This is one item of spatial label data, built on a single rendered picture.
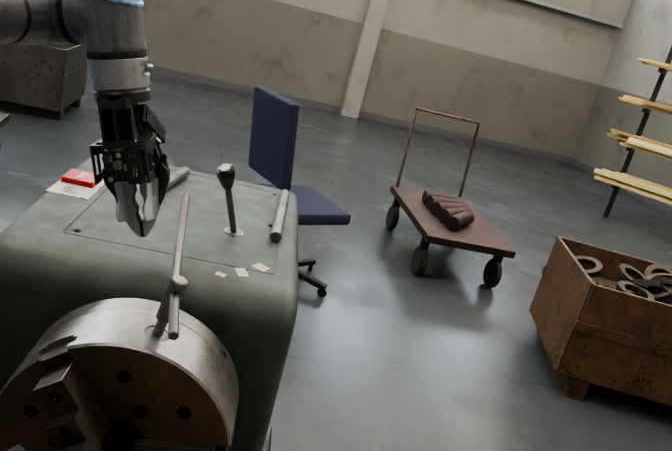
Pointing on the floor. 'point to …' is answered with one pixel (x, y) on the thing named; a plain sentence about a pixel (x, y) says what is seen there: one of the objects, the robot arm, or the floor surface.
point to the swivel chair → (266, 139)
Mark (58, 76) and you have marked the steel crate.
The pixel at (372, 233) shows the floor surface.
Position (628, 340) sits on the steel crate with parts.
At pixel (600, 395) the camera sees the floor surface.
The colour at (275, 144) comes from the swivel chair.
